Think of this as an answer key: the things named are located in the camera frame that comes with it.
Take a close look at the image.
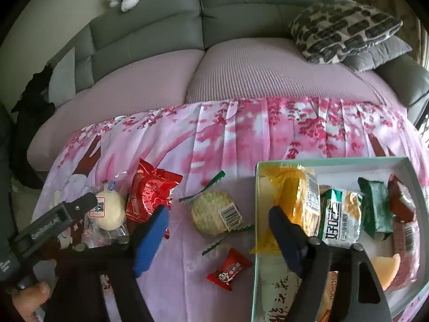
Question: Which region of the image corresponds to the green and white cracker packet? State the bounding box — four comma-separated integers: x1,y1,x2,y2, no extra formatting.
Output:
320,188,363,247

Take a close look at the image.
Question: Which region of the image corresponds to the grey sofa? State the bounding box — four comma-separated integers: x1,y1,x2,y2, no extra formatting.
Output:
27,0,429,175

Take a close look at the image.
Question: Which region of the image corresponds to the red sausage packet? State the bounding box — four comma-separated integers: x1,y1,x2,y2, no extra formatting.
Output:
388,174,421,287

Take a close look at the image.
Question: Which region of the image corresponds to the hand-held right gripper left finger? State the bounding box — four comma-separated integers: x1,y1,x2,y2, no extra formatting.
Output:
43,205,170,322

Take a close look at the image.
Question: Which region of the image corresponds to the white bun clear packet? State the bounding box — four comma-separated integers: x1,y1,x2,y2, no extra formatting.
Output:
80,179,131,245

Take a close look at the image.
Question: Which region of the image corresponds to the black clothing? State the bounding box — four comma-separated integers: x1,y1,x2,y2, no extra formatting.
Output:
11,64,56,190

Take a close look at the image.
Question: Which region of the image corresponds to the pink printed blanket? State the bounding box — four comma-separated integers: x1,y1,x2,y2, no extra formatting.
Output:
32,97,429,322

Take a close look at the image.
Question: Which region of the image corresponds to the small red candy packet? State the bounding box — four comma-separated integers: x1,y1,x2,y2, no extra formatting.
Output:
206,247,253,286

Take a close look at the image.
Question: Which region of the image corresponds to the light grey pillow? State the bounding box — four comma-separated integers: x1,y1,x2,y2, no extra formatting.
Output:
48,47,77,104

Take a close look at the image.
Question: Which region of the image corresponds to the dark green snack packet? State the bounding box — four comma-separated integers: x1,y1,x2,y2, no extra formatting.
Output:
357,177,394,240

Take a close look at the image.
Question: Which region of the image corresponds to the white and orange cake packet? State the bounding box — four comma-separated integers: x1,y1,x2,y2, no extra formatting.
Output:
258,265,339,322

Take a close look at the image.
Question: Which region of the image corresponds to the person's left hand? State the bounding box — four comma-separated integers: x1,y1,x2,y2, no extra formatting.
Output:
12,281,51,321

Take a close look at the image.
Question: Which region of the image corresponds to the yellow snack packet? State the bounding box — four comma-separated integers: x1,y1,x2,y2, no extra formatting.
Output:
250,164,320,255

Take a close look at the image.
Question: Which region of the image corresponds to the pink sofa seat cover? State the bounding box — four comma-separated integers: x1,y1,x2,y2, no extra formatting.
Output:
27,37,408,171

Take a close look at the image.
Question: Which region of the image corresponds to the white tray with yellow snack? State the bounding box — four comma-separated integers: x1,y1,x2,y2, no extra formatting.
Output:
251,156,429,322

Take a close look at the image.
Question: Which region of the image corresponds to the black and white patterned pillow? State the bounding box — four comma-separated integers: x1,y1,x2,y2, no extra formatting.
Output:
289,0,403,65

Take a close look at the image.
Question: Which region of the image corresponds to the dark grey panel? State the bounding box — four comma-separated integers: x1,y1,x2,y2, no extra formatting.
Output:
0,104,17,208

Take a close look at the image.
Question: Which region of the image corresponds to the pale yellow slice snack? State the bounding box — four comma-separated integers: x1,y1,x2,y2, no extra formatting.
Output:
371,253,401,291

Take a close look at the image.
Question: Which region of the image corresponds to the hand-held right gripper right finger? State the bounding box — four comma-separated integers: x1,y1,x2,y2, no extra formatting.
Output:
269,206,393,322

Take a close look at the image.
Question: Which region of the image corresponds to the red snack packet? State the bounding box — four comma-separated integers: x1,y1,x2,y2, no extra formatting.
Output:
125,158,184,239

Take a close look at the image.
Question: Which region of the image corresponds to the round rice cracker packet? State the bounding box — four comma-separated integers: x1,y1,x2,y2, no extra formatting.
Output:
179,171,255,257

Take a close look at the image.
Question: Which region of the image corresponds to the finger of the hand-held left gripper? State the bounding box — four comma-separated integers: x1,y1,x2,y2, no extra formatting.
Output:
62,193,98,224

